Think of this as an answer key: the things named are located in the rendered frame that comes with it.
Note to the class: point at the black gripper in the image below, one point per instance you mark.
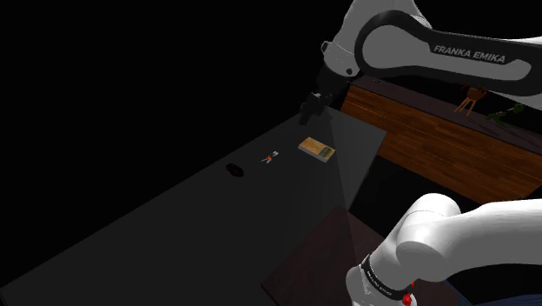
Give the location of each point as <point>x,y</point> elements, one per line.
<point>332,87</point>

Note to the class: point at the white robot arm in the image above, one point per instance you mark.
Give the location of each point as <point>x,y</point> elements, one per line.
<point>461,237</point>

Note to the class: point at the tan flat box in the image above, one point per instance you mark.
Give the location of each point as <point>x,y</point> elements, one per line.
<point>314,148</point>

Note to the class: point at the small orange and white object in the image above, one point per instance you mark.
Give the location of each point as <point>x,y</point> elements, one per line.
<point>268,158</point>

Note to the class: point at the brown wooden sideboard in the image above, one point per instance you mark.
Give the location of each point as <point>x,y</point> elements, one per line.
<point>436,144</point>

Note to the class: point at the black oval object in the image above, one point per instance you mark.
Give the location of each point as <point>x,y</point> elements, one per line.
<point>234,170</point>

